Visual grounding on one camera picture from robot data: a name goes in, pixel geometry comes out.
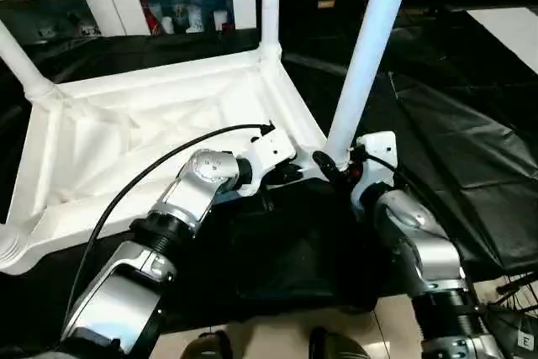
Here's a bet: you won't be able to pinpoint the black coiled cable bundle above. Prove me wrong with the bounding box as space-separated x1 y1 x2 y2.
494 271 538 326

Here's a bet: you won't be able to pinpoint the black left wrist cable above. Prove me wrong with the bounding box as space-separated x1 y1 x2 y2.
62 122 277 328

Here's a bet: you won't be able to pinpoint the black power adapter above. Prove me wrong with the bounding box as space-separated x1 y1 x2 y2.
503 324 538 356

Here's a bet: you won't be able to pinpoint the person's black shoes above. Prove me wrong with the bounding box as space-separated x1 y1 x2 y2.
180 330 236 359
307 327 372 359

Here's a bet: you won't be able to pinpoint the red bottle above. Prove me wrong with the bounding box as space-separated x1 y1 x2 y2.
146 6 164 34

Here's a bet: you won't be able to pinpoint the white flat board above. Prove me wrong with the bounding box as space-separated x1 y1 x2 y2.
466 8 538 76

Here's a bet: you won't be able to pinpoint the white plastic table top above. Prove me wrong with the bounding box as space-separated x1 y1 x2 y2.
0 44 351 276

